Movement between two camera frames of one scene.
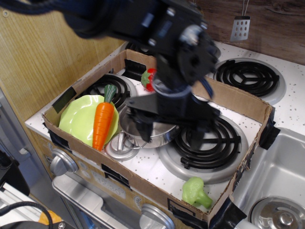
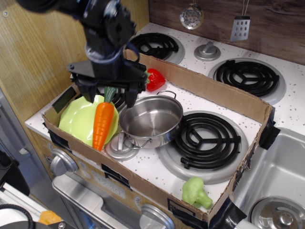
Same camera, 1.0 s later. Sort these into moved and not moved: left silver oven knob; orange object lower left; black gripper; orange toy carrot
Moved: black gripper
Not moved: left silver oven knob; orange object lower left; orange toy carrot
